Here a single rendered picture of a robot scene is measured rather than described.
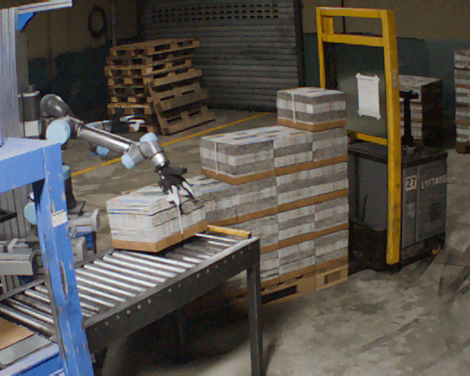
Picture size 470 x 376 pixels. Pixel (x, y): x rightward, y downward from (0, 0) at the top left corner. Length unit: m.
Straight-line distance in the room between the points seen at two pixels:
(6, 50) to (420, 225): 3.15
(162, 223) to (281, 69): 8.49
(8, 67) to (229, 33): 8.63
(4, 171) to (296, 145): 2.76
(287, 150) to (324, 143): 0.29
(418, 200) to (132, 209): 2.47
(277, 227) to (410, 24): 6.54
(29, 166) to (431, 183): 3.64
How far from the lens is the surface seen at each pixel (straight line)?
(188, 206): 3.48
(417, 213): 5.26
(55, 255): 2.28
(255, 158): 4.40
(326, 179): 4.76
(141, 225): 3.35
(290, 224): 4.65
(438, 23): 10.52
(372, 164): 5.26
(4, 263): 3.72
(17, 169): 2.13
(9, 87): 3.81
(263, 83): 11.92
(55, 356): 2.57
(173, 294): 3.07
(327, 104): 4.68
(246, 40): 12.00
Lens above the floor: 1.95
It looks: 15 degrees down
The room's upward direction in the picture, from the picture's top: 3 degrees counter-clockwise
